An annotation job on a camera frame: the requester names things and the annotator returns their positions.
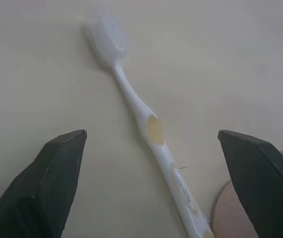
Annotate white toothbrush with yellow grips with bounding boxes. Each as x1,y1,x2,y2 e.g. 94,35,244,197
88,6,215,238

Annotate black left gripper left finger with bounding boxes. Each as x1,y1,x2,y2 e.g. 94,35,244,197
0,129,88,238

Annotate pink mug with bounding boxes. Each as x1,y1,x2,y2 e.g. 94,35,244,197
210,149,283,238

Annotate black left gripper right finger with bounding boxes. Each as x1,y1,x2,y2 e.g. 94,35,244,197
217,129,283,238

